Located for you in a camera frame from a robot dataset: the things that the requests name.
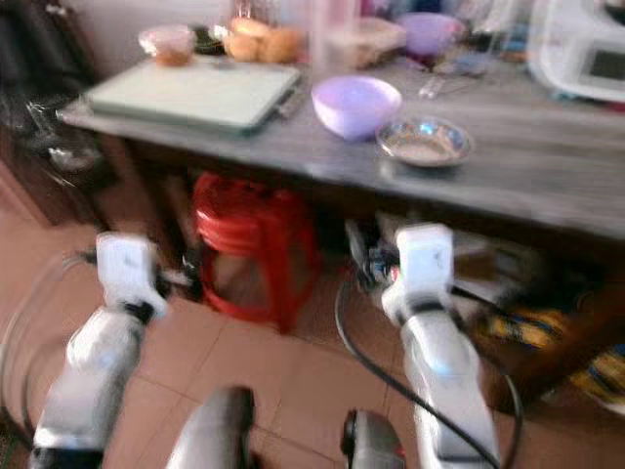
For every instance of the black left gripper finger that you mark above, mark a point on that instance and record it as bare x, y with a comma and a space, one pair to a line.
191, 264

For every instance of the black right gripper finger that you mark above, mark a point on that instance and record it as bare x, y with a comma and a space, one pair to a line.
358, 252

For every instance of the large lilac plastic bowl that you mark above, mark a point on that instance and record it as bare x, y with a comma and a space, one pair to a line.
356, 106

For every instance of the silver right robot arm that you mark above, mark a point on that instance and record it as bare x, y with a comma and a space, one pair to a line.
444, 381

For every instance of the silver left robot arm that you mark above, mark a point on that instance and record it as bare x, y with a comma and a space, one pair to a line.
98, 376

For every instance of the red plastic stool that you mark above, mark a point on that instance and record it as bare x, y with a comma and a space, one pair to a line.
254, 234

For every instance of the shallow steel dish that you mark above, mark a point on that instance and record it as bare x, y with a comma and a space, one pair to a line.
425, 144

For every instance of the grey left robot leg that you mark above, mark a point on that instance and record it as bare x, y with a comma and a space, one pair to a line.
213, 435

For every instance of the grey robot leg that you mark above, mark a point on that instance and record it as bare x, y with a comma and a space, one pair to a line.
213, 435
373, 445

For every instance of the yellow object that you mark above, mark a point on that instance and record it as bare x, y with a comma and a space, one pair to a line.
532, 330

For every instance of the green cutting board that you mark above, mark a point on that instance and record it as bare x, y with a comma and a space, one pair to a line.
195, 95

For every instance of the grey right robot leg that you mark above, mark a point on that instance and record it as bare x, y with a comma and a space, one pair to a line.
373, 445

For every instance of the grey marble-top table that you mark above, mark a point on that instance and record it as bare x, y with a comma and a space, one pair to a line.
527, 166

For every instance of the clear food container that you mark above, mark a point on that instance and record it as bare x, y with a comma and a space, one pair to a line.
379, 39

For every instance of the dark metal rack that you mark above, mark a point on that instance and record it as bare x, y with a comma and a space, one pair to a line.
39, 107

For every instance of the glass bowl with food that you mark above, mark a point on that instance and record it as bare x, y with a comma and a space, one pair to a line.
168, 46

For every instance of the clear plastic bottle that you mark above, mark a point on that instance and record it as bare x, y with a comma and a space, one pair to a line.
334, 34

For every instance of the small purple bowl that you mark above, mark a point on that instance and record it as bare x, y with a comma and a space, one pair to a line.
430, 32

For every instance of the white kitchen machine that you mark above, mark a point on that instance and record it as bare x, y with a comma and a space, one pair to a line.
581, 49

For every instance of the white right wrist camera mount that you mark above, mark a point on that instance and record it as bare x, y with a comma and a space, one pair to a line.
420, 269

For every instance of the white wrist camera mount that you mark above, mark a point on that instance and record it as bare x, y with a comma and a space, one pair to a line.
125, 269
420, 269

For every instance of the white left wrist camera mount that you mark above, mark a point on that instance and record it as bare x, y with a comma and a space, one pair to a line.
125, 269

